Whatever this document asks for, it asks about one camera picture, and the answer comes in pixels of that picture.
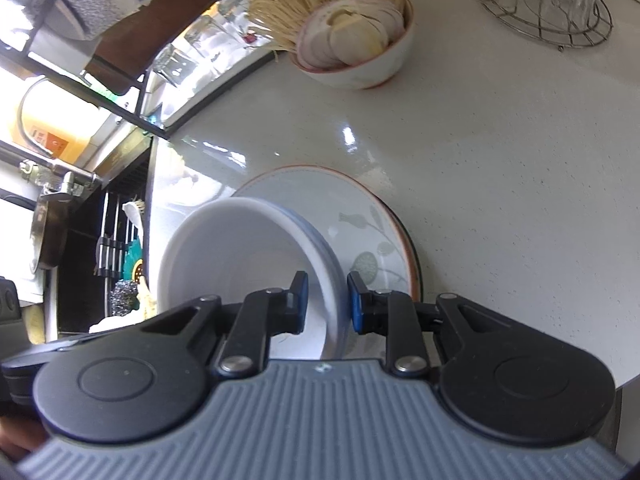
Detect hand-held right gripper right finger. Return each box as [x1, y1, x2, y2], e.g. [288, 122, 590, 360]
[347, 271, 523, 376]

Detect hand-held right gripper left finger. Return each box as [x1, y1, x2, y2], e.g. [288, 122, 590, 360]
[140, 271, 308, 376]

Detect white ceramic bowl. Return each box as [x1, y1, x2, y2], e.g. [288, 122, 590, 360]
[157, 197, 346, 361]

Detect white leaf-print plate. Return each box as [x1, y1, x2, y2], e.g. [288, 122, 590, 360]
[232, 164, 416, 301]

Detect person's left forearm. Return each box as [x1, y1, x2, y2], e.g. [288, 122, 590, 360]
[0, 412, 49, 464]

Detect black kitchen sink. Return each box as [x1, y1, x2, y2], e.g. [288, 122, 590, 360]
[55, 150, 157, 334]

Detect steel wool scrubber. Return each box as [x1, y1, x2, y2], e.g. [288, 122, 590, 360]
[110, 280, 144, 317]

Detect steel pot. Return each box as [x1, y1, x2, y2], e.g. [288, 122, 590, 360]
[30, 195, 69, 272]

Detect black sink drying rack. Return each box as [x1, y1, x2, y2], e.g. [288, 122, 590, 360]
[92, 195, 151, 282]

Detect tall steel faucet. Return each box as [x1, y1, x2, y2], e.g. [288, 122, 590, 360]
[17, 75, 107, 207]

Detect white brown-rimmed bowl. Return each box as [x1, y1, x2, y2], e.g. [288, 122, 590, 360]
[290, 0, 416, 91]

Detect white drain tray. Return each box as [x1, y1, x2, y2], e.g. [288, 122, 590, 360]
[135, 0, 281, 132]

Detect orange detergent bottle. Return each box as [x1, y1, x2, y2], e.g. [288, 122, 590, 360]
[0, 80, 109, 167]

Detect drinking glass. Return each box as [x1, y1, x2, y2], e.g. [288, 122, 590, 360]
[185, 15, 226, 56]
[152, 42, 196, 88]
[220, 0, 251, 21]

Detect garlic bulbs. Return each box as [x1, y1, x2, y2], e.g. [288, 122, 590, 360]
[300, 0, 406, 69]

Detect brown cutting board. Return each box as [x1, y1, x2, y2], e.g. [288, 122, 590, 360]
[92, 0, 262, 94]

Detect wire cup rack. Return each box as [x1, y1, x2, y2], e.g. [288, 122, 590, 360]
[460, 0, 613, 54]

